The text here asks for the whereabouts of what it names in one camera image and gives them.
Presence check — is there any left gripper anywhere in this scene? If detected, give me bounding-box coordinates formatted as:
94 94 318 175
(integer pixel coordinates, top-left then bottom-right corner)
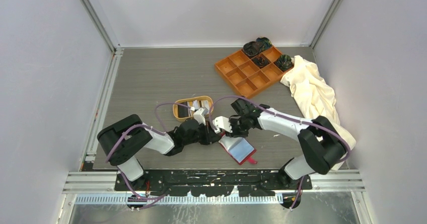
183 120 221 146

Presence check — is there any red card holder wallet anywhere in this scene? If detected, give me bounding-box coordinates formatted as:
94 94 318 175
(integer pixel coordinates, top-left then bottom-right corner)
219 135 258 165

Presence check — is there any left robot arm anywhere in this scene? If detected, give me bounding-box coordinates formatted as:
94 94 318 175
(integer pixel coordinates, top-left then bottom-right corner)
97 114 222 190

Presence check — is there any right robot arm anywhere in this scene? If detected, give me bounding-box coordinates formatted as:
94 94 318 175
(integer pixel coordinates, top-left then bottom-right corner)
229 98 350 189

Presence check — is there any black card in tray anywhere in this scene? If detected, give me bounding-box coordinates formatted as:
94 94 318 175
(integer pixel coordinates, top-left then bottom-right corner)
177 103 190 118

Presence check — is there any oval wooden card tray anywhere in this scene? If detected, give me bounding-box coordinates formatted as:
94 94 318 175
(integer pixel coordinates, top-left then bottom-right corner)
172 96 213 122

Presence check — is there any orange compartment tray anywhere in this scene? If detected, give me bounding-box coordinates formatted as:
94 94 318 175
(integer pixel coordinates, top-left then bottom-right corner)
215 46 294 99

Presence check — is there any dark rolled sock in tray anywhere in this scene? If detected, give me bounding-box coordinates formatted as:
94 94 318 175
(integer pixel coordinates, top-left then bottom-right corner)
252 56 270 68

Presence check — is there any dark camouflage rolled sock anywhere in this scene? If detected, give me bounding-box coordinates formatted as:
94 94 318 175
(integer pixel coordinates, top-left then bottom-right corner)
273 54 294 72

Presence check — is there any cream cloth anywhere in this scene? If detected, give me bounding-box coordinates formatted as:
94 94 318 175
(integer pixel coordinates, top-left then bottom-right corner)
280 55 357 150

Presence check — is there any dark green rolled sock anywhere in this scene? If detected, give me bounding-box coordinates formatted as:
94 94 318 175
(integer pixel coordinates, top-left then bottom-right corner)
255 37 272 52

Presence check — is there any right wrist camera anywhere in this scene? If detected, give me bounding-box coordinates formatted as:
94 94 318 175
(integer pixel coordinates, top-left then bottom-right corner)
211 116 233 133

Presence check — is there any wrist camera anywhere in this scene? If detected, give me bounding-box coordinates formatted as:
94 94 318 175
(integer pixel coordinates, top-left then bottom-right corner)
190 107 209 126
211 116 233 133

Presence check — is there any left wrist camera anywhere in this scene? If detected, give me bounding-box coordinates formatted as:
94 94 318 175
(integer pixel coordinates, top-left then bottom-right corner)
190 107 209 126

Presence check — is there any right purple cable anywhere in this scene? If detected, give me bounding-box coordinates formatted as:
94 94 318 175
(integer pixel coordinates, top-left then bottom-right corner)
208 96 351 210

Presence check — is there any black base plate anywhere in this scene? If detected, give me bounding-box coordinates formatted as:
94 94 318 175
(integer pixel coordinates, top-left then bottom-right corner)
114 169 312 197

